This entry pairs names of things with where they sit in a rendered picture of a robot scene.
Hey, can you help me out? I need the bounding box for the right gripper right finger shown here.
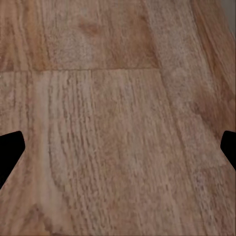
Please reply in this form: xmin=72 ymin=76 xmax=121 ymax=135
xmin=220 ymin=131 xmax=236 ymax=170

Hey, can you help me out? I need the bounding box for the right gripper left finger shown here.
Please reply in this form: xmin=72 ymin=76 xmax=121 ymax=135
xmin=0 ymin=131 xmax=26 ymax=189

